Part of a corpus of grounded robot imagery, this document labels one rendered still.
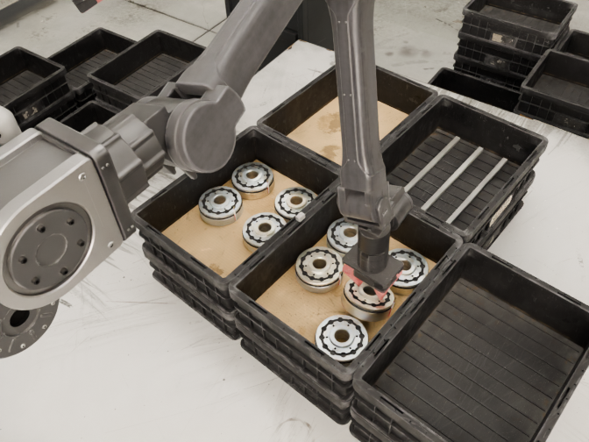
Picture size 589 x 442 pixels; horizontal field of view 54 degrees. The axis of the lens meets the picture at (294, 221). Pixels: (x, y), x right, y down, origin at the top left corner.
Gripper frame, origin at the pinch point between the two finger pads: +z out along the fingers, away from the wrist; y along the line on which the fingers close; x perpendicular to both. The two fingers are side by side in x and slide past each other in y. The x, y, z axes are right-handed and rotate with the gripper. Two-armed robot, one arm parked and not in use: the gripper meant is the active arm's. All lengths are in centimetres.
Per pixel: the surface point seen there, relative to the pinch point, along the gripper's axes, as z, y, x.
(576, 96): 46, 6, -144
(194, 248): 3.9, 39.4, 13.1
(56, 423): 15, 37, 57
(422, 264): 3.0, -3.8, -13.2
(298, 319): 4.6, 9.0, 12.5
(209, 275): -6.1, 24.7, 20.2
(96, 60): 49, 189, -54
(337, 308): 5.0, 4.5, 5.3
